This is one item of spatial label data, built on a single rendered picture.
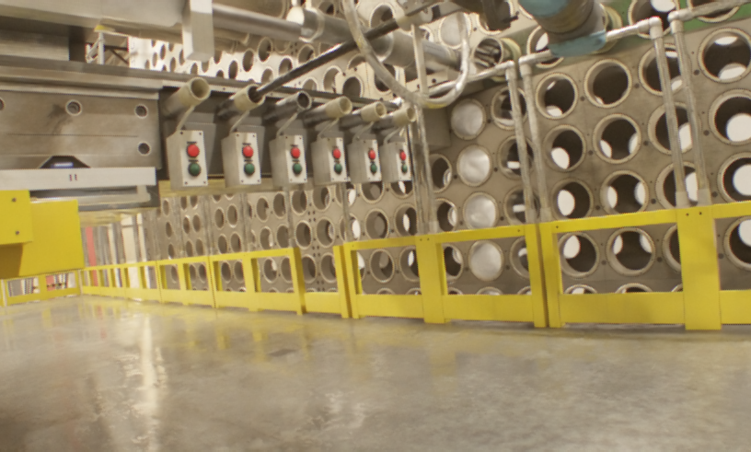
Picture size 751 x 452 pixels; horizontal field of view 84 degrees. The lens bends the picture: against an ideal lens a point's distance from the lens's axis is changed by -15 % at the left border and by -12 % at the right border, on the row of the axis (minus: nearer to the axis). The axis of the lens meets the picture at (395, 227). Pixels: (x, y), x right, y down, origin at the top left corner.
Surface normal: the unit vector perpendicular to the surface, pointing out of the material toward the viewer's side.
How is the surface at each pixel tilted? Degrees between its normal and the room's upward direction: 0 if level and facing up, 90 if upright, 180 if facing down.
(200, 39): 90
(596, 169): 90
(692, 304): 90
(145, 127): 90
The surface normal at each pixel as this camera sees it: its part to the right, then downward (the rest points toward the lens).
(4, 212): 0.74, -0.09
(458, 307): -0.66, 0.09
